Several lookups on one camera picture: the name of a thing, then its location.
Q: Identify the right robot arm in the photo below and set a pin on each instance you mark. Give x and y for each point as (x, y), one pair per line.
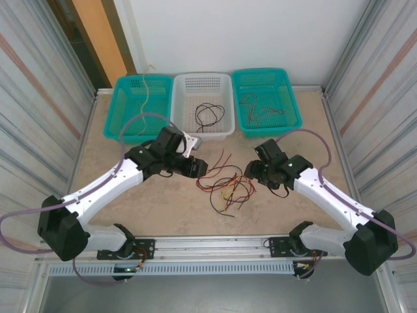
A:
(325, 195)

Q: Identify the teal plastic basket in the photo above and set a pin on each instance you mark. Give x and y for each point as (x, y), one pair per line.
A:
(130, 107)
(270, 91)

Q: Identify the white plastic basket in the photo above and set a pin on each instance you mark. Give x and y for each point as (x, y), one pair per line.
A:
(208, 91)

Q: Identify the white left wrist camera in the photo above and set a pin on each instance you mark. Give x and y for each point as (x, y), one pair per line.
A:
(192, 143)

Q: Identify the aluminium mounting rail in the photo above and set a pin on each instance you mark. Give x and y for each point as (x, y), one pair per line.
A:
(211, 244)

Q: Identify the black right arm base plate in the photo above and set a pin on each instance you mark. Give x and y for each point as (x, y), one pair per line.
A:
(277, 247)

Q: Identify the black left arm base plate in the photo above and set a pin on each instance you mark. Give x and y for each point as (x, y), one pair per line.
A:
(146, 249)

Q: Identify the striped enclosure side panel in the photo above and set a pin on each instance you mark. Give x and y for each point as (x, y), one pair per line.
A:
(384, 98)
(32, 98)

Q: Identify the wooden door frame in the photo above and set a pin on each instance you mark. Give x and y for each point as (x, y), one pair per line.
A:
(97, 32)

